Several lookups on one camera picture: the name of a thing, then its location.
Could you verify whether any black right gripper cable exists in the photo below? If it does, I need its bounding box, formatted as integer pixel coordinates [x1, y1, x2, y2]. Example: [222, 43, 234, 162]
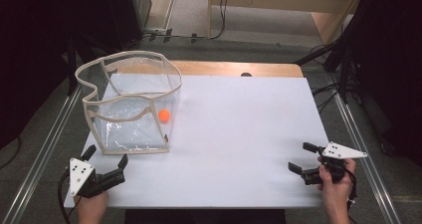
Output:
[344, 169, 359, 224]

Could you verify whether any clear plastic bag beige trim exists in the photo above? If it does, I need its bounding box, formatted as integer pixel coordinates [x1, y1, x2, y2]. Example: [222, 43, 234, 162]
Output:
[75, 50, 183, 156]

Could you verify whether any dark curtain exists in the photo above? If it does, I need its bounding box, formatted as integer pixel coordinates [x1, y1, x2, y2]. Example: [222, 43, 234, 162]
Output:
[344, 0, 422, 168]
[0, 0, 113, 150]

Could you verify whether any person's left hand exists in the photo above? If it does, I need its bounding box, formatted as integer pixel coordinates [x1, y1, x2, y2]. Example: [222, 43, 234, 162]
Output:
[74, 190, 110, 218]

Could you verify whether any person's right hand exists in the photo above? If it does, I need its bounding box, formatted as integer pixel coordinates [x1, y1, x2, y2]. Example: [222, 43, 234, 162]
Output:
[316, 155, 357, 203]

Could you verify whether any white board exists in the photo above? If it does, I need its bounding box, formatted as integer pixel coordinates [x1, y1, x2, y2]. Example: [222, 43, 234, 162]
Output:
[63, 73, 332, 209]

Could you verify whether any wooden table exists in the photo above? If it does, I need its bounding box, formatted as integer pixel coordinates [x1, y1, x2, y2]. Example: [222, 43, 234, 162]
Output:
[112, 60, 305, 79]

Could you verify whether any orange ball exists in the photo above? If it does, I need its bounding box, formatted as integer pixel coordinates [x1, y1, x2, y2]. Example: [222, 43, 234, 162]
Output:
[157, 109, 172, 123]

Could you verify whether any metal floor rail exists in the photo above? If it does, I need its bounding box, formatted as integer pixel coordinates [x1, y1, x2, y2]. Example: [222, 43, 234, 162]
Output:
[332, 93, 403, 224]
[2, 84, 83, 224]

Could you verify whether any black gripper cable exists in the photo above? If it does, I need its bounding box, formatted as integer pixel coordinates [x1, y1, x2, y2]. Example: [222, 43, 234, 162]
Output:
[344, 169, 359, 224]
[57, 170, 74, 224]

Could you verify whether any light wooden furniture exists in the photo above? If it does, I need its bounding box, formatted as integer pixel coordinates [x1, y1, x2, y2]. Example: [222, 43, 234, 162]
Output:
[206, 0, 367, 47]

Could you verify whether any thin black floor cable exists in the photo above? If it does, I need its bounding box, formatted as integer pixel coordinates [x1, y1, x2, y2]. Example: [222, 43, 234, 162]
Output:
[0, 135, 23, 170]

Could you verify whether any black stand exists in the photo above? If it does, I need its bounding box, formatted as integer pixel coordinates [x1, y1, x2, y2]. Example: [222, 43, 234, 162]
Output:
[65, 34, 101, 98]
[294, 0, 386, 105]

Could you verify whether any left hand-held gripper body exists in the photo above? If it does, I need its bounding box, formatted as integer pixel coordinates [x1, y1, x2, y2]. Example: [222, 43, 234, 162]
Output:
[68, 156, 127, 199]

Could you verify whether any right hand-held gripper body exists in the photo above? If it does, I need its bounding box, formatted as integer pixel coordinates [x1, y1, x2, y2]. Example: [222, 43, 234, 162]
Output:
[300, 141, 369, 186]

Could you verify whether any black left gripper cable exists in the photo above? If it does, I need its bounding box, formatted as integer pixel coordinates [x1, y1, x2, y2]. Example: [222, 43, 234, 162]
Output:
[57, 170, 74, 224]

